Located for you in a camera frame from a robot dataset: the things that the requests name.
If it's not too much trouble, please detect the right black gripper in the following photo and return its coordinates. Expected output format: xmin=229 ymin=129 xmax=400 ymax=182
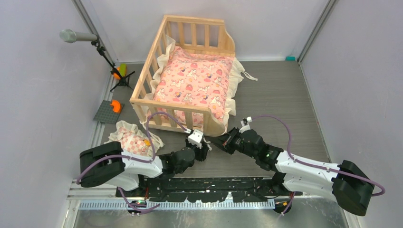
xmin=210 ymin=127 xmax=258 ymax=160

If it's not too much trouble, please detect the wooden slatted pet bed frame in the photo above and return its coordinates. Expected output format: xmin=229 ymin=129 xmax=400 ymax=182
xmin=130 ymin=15 xmax=235 ymax=132

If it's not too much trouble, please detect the pink printed cushion with ties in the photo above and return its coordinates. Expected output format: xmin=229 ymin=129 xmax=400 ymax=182
xmin=145 ymin=37 xmax=256 ymax=136

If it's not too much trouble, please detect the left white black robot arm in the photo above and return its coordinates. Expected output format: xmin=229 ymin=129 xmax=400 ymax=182
xmin=76 ymin=141 xmax=211 ymax=197

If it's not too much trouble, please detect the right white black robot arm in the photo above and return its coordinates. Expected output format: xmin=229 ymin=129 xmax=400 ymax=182
xmin=209 ymin=128 xmax=374 ymax=216

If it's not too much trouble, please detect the small checkered ruffled pillow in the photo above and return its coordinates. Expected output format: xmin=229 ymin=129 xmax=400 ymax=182
xmin=104 ymin=120 xmax=153 ymax=157

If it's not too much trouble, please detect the teal small block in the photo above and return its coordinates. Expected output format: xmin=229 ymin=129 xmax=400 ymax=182
xmin=285 ymin=56 xmax=296 ymax=61

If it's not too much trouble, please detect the orange curved toy piece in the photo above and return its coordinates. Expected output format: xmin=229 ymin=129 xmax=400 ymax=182
xmin=110 ymin=100 xmax=122 ymax=113

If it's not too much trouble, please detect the grey building plate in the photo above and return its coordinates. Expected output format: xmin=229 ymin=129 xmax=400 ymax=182
xmin=93 ymin=100 xmax=125 ymax=124

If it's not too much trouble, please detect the orange green toy ball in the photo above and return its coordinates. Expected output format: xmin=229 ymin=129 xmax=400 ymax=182
xmin=113 ymin=63 xmax=127 ymax=80

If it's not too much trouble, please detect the silver microphone on tripod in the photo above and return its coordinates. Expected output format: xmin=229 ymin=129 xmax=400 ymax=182
xmin=59 ymin=29 xmax=135 ymax=92

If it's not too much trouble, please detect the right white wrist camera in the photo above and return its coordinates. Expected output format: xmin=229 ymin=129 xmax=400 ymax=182
xmin=239 ymin=116 xmax=253 ymax=133

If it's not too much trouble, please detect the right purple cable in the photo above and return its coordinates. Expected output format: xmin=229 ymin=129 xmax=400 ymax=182
xmin=251 ymin=114 xmax=386 ymax=216

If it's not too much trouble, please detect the purple cable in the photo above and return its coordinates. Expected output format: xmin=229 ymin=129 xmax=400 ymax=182
xmin=75 ymin=112 xmax=192 ymax=215
xmin=251 ymin=114 xmax=386 ymax=216

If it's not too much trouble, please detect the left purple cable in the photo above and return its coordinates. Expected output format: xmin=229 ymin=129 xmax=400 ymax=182
xmin=75 ymin=112 xmax=192 ymax=215

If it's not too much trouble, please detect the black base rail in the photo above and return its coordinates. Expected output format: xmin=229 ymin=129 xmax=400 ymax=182
xmin=135 ymin=177 xmax=281 ymax=203

